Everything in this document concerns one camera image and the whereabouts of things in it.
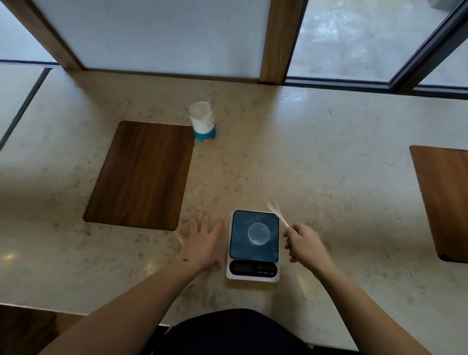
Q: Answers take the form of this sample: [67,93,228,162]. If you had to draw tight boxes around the person's left forearm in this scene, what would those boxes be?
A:
[38,256,217,355]

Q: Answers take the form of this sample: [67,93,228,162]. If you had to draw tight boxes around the brown wooden window post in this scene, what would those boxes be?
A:
[258,0,305,86]
[1,0,86,71]

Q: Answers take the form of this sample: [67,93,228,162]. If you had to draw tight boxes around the white digital kitchen scale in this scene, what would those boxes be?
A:
[226,210,281,284]

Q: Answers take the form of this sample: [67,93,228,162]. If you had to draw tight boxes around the clear jar of white powder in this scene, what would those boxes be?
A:
[184,89,217,143]

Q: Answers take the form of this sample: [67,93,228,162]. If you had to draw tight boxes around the person's right hand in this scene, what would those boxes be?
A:
[283,223,332,275]

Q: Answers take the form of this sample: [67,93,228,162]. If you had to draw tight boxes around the white plastic spoon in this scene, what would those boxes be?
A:
[267,200,291,229]

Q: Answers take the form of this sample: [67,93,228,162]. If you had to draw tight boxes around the small clear round dish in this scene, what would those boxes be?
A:
[247,222,271,247]

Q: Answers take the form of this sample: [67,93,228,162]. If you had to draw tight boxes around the brown wooden inlay panel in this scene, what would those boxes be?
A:
[409,145,468,264]
[83,121,196,232]

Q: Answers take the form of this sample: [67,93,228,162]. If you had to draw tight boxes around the person's left hand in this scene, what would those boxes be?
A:
[177,211,224,273]

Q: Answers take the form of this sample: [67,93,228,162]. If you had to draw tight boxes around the person's dark clothing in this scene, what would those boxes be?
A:
[140,309,361,355]

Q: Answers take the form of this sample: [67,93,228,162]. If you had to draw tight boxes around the person's right forearm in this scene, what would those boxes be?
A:
[309,257,434,355]

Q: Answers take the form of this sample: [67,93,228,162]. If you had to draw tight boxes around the black metal window frame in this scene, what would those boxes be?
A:
[284,0,468,100]

